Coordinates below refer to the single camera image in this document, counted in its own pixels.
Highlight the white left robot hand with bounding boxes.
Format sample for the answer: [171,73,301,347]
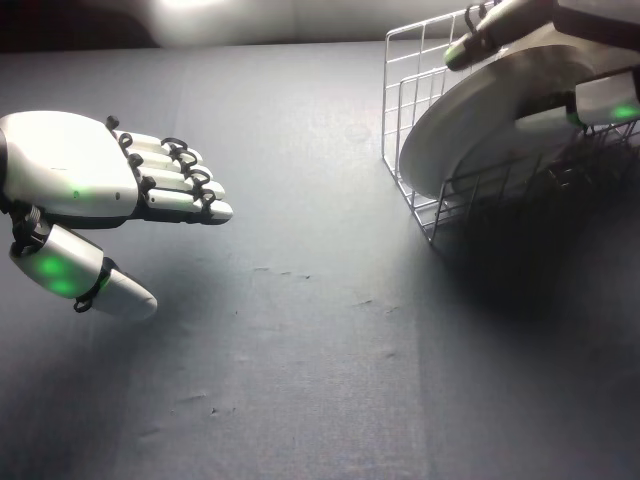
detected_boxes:
[2,110,235,321]

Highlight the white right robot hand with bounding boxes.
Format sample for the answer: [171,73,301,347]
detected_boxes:
[443,0,640,130]

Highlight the white plate with dark rim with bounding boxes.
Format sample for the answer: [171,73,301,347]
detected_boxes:
[398,43,601,197]

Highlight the grey table cloth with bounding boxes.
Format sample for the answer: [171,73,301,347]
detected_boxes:
[0,38,640,480]

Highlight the white wire dish rack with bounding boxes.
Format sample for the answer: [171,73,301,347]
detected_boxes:
[383,9,640,246]

